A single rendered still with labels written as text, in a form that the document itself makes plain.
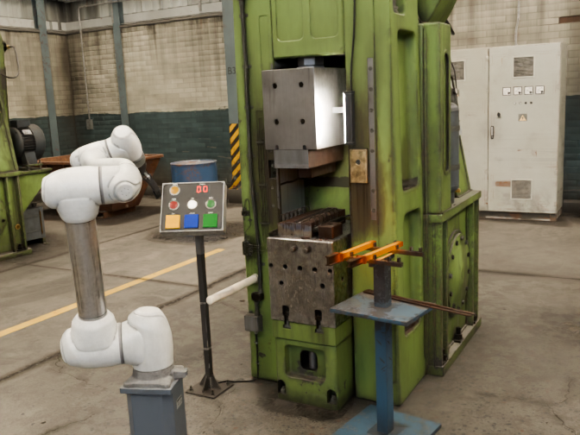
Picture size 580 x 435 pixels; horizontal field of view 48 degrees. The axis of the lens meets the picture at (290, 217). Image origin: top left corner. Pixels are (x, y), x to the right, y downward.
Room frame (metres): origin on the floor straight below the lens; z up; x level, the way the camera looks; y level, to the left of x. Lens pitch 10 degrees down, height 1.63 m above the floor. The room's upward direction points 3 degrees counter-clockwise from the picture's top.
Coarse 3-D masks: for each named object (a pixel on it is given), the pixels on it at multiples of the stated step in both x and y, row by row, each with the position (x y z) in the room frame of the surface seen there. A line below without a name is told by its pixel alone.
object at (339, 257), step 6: (360, 246) 2.99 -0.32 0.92; (366, 246) 3.02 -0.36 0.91; (372, 246) 3.07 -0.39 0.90; (336, 252) 2.85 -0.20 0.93; (342, 252) 2.89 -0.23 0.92; (348, 252) 2.90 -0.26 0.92; (354, 252) 2.94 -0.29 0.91; (330, 258) 2.79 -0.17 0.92; (336, 258) 2.83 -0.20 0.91; (342, 258) 2.84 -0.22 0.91; (330, 264) 2.79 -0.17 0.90
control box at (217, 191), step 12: (168, 192) 3.49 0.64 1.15; (180, 192) 3.48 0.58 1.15; (192, 192) 3.48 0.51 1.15; (204, 192) 3.47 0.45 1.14; (216, 192) 3.46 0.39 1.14; (168, 204) 3.45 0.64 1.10; (180, 204) 3.45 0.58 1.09; (204, 204) 3.44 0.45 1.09; (216, 204) 3.43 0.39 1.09; (180, 216) 3.42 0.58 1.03; (180, 228) 3.38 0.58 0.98; (192, 228) 3.38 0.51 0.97; (204, 228) 3.37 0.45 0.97; (216, 228) 3.36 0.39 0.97
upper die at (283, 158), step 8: (280, 152) 3.35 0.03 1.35; (288, 152) 3.32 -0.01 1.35; (296, 152) 3.30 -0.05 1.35; (304, 152) 3.28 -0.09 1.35; (312, 152) 3.31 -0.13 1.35; (320, 152) 3.39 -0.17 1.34; (328, 152) 3.47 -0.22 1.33; (336, 152) 3.55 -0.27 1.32; (280, 160) 3.35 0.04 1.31; (288, 160) 3.33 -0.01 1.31; (296, 160) 3.30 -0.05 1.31; (304, 160) 3.28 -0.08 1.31; (312, 160) 3.31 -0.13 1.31; (320, 160) 3.39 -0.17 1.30; (328, 160) 3.47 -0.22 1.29; (336, 160) 3.55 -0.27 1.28
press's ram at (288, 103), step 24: (264, 72) 3.38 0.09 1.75; (288, 72) 3.31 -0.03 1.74; (312, 72) 3.25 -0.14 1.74; (336, 72) 3.46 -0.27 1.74; (264, 96) 3.39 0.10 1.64; (288, 96) 3.32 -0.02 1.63; (312, 96) 3.25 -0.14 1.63; (336, 96) 3.46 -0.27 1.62; (264, 120) 3.39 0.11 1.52; (288, 120) 3.32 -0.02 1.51; (312, 120) 3.25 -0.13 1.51; (336, 120) 3.45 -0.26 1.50; (288, 144) 3.32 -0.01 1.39; (312, 144) 3.26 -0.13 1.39; (336, 144) 3.44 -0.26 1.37
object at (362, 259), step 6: (384, 246) 2.97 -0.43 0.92; (390, 246) 2.97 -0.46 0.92; (372, 252) 2.87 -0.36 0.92; (378, 252) 2.88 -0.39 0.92; (384, 252) 2.92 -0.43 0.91; (354, 258) 2.76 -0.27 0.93; (360, 258) 2.76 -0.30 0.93; (366, 258) 2.78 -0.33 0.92; (372, 258) 2.84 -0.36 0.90; (354, 264) 2.74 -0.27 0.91; (360, 264) 2.76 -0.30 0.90
